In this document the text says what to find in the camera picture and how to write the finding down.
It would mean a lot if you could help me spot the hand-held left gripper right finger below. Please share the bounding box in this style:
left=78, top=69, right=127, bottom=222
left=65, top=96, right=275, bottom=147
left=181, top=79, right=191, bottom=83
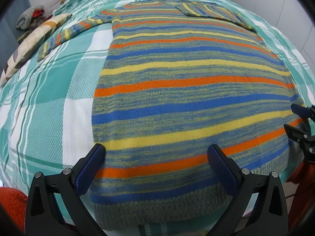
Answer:
left=207, top=145, right=288, bottom=236

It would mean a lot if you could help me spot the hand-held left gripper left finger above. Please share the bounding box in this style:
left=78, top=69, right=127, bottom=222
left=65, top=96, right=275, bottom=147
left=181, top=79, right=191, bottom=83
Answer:
left=25, top=143, right=107, bottom=236

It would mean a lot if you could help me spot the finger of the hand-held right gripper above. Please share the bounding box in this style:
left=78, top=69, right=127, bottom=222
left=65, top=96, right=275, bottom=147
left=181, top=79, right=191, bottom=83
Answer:
left=284, top=124, right=315, bottom=164
left=291, top=104, right=315, bottom=122

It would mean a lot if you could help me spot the striped knitted sweater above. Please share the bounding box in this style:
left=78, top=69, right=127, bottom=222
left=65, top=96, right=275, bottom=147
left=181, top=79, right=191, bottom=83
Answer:
left=37, top=0, right=304, bottom=231

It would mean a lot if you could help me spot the pile of dark clothes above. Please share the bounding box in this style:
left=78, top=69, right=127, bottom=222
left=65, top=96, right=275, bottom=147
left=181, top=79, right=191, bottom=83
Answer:
left=17, top=15, right=50, bottom=43

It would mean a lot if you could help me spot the green white plaid blanket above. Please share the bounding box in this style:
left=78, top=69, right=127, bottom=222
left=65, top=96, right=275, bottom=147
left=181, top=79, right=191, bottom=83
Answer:
left=0, top=0, right=315, bottom=236

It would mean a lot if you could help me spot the orange fleece clothing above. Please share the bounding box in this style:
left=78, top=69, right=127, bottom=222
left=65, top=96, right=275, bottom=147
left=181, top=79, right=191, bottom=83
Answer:
left=0, top=161, right=315, bottom=236

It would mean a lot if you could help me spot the white wardrobe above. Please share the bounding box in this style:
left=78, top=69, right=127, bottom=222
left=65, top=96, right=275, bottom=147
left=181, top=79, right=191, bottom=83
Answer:
left=221, top=0, right=315, bottom=62

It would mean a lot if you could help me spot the striped beige pillow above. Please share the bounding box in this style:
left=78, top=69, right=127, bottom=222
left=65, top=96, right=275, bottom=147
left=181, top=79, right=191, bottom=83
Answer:
left=0, top=13, right=72, bottom=86

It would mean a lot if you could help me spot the red garment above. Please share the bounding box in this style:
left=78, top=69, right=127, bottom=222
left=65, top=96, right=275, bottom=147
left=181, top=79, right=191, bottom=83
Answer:
left=32, top=8, right=45, bottom=20

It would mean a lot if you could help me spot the grey knitted garment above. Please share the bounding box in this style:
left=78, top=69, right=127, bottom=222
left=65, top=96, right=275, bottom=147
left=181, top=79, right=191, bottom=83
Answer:
left=16, top=7, right=36, bottom=30

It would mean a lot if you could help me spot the grey blue curtain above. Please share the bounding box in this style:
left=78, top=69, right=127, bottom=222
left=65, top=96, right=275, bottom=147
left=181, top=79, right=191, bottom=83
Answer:
left=1, top=0, right=31, bottom=54

